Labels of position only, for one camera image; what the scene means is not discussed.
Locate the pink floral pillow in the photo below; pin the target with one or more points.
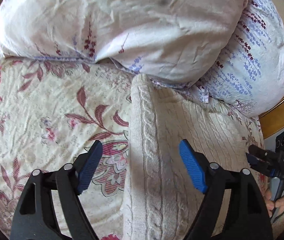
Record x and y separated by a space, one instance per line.
174 41

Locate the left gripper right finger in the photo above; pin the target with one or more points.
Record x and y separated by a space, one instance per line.
233 206

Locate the blue lavender print pillow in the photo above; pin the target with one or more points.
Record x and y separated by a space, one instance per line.
249 71

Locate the floral bed sheet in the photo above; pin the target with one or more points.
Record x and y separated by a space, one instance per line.
49 114

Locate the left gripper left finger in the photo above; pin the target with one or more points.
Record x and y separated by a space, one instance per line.
35 216

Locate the beige cable knit sweater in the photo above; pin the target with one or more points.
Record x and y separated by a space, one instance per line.
160 201

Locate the person right hand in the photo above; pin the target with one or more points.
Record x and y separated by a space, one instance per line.
279 204

